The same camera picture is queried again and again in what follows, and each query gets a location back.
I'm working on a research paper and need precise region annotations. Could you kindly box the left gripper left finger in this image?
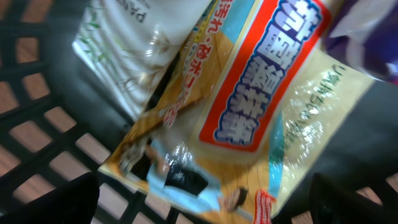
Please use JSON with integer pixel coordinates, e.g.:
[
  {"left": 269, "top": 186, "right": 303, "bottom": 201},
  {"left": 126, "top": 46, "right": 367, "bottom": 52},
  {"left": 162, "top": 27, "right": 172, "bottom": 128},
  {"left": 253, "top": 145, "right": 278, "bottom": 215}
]
[{"left": 1, "top": 172, "right": 100, "bottom": 224}]

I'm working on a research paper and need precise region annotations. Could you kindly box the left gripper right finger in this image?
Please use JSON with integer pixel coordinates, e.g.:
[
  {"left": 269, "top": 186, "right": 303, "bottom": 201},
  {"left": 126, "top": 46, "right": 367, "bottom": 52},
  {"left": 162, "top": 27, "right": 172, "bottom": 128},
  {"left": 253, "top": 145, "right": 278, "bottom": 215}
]
[{"left": 308, "top": 173, "right": 397, "bottom": 224}]

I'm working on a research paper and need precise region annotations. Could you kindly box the yellow wipes package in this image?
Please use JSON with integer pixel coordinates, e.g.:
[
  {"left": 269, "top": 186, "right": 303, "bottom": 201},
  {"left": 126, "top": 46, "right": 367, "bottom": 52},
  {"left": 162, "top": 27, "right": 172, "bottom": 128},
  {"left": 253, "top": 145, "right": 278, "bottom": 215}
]
[{"left": 100, "top": 0, "right": 371, "bottom": 223}]

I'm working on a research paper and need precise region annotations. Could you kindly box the white bottle gold cap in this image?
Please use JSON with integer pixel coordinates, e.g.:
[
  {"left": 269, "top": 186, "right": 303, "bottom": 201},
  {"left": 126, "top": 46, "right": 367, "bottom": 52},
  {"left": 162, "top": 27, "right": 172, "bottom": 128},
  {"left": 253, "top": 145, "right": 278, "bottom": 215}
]
[{"left": 72, "top": 0, "right": 211, "bottom": 120}]

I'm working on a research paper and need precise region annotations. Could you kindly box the purple red pad package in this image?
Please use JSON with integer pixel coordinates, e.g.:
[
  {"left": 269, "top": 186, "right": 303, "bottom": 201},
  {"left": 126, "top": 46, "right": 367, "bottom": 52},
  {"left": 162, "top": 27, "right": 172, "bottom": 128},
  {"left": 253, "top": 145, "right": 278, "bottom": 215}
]
[{"left": 324, "top": 0, "right": 397, "bottom": 85}]

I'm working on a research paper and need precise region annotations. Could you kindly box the dark grey plastic basket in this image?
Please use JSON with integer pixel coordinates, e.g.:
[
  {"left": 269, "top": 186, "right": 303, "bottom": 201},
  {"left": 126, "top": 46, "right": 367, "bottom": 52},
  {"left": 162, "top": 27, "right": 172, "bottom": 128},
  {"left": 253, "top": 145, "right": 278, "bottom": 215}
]
[{"left": 0, "top": 0, "right": 398, "bottom": 224}]

